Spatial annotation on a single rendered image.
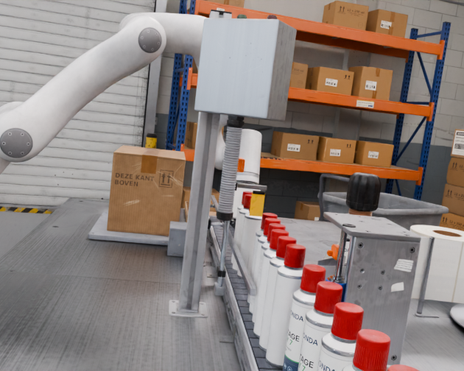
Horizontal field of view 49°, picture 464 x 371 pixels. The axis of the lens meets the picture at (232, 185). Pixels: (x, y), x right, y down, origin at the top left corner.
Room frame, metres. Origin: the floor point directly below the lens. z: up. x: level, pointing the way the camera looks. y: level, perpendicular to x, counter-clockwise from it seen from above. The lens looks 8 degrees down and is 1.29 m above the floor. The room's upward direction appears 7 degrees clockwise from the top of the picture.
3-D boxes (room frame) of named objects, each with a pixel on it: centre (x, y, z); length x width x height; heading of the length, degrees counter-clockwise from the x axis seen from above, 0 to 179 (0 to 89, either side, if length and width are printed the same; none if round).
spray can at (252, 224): (1.28, -0.07, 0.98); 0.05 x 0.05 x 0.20
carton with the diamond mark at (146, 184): (1.86, 0.30, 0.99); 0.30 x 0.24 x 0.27; 7
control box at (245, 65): (1.09, 0.00, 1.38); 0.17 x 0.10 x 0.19; 62
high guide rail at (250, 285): (1.49, 0.00, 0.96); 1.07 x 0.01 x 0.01; 7
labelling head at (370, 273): (0.80, -0.22, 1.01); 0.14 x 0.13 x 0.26; 7
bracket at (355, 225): (0.80, -0.22, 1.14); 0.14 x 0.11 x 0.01; 7
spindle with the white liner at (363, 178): (1.32, -0.34, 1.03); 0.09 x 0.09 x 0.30
